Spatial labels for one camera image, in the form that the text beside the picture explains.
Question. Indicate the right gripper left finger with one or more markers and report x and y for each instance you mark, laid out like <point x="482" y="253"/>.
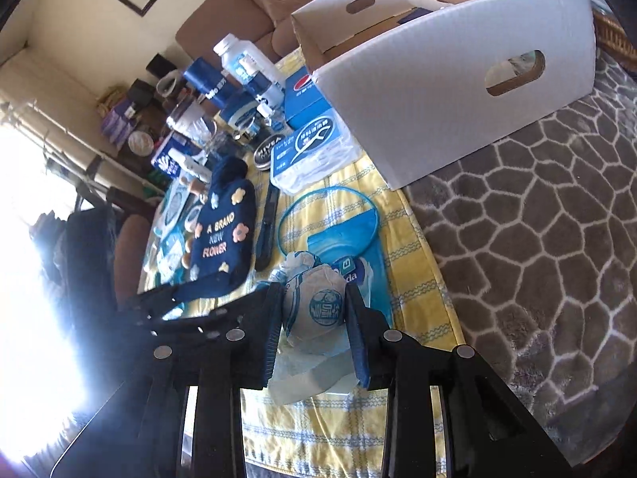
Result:
<point x="249" y="329"/>

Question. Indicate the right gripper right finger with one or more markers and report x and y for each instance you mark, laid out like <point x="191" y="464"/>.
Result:
<point x="370" y="337"/>

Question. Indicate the white blue packet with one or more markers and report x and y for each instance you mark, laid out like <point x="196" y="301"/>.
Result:
<point x="314" y="355"/>

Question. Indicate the blue pouch with cord loop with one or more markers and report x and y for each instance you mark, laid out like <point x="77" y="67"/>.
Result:
<point x="352" y="248"/>

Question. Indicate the navy flower hot water bottle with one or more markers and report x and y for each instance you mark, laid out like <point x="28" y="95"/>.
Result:
<point x="221" y="251"/>

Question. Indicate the yellow checked tablecloth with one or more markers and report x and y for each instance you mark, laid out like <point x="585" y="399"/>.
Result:
<point x="414" y="443"/>

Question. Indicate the Nivea round tin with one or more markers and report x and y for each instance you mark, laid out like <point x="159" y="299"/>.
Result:
<point x="263" y="153"/>

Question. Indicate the Vinda tissue pack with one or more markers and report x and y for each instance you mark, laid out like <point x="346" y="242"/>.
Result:
<point x="162" y="160"/>

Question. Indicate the floss picks clear box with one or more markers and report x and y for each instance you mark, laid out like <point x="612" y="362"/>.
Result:
<point x="317" y="150"/>

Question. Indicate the Nivea roll-on bottle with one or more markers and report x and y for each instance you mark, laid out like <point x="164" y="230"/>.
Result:
<point x="240" y="114"/>

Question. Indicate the blue Pepsi box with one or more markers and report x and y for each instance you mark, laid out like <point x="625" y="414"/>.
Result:
<point x="303" y="99"/>

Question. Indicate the blue Gillette shaving can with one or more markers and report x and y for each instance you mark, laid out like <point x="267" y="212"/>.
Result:
<point x="210" y="82"/>

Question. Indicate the clear plastic water bottle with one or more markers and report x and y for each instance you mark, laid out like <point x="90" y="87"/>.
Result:
<point x="254" y="70"/>

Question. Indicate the white cardboard storage box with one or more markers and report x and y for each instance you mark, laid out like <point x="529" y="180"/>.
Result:
<point x="423" y="83"/>

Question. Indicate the brown sofa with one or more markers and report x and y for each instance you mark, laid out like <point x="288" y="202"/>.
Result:
<point x="266" y="23"/>

